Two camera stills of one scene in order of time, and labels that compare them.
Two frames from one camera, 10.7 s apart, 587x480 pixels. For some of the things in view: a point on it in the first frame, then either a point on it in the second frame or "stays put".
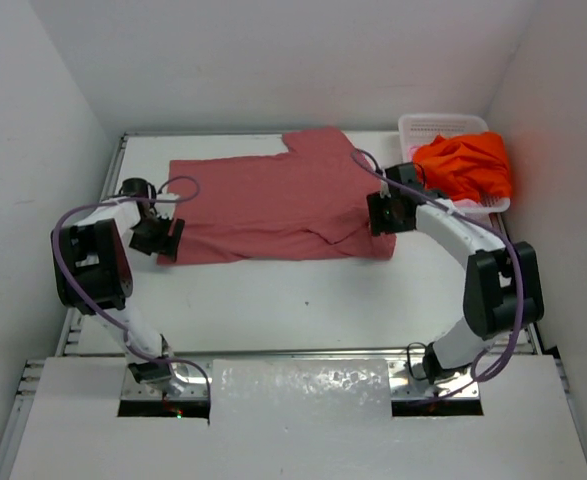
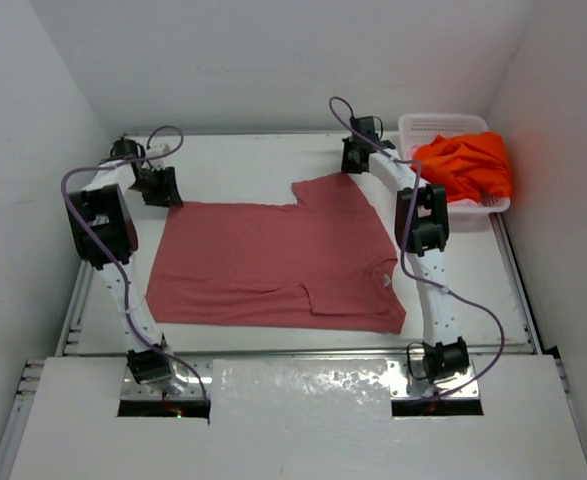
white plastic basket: x=422 y=128 stays put
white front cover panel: x=306 y=419 stays put
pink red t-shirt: x=312 y=201 -> x=327 y=255
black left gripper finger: x=176 y=238 -> x=170 y=195
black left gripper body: x=151 y=235 -> x=150 y=187
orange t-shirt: x=470 y=166 stays put
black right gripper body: x=383 y=214 -> x=347 y=161
